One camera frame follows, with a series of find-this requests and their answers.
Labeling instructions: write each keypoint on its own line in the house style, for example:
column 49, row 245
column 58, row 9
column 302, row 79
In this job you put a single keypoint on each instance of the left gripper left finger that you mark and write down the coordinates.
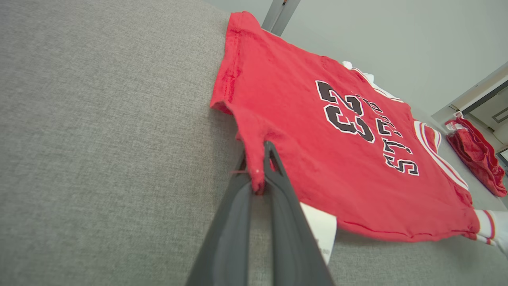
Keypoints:
column 230, row 238

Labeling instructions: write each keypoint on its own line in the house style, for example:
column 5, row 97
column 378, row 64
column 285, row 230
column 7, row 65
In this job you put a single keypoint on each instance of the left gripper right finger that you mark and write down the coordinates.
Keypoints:
column 289, row 238

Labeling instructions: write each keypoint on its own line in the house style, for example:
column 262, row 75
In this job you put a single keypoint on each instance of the folded red garment white label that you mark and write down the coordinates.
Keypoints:
column 476, row 155

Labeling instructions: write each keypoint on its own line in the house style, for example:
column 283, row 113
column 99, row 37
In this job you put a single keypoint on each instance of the red jersey with white trim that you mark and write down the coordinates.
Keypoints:
column 301, row 131

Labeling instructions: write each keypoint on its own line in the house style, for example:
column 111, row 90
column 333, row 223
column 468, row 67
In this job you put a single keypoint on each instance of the grey partition post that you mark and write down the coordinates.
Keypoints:
column 279, row 16

